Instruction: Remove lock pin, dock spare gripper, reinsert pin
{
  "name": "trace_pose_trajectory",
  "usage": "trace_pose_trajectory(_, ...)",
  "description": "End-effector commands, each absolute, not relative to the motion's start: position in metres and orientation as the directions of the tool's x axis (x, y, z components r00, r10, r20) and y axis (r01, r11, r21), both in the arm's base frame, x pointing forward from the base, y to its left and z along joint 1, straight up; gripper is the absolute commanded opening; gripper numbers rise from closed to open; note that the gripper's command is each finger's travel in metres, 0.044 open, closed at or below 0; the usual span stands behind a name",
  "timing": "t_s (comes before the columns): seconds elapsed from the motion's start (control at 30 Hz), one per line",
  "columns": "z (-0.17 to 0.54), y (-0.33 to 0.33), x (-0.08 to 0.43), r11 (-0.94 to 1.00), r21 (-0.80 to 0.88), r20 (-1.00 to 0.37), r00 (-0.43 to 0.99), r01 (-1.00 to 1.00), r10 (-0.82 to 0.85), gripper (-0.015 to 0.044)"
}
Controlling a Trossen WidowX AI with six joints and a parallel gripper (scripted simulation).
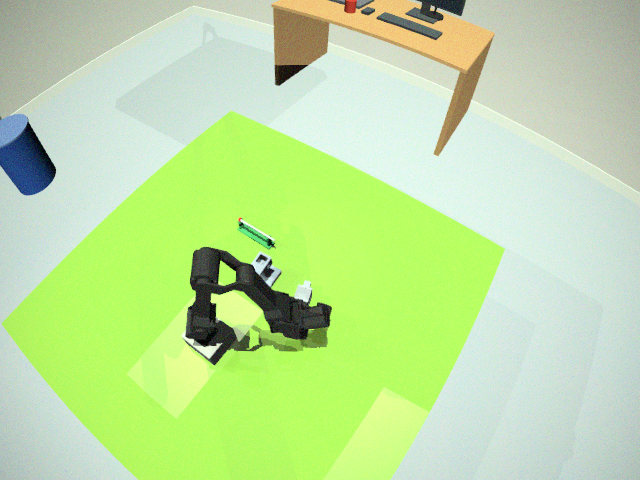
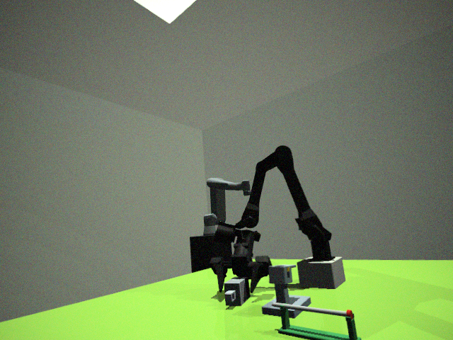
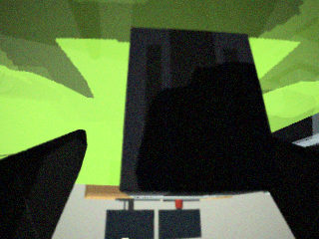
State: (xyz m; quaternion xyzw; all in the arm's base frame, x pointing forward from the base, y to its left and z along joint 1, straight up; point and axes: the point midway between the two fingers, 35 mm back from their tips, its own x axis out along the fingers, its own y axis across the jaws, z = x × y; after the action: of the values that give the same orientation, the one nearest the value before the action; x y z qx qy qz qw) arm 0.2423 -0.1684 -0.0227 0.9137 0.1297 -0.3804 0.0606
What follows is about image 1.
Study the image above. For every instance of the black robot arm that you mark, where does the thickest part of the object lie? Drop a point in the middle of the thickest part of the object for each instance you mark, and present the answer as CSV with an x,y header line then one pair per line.
x,y
293,322

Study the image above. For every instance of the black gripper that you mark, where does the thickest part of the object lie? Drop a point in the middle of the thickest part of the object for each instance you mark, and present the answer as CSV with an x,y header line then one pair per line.
x,y
303,304

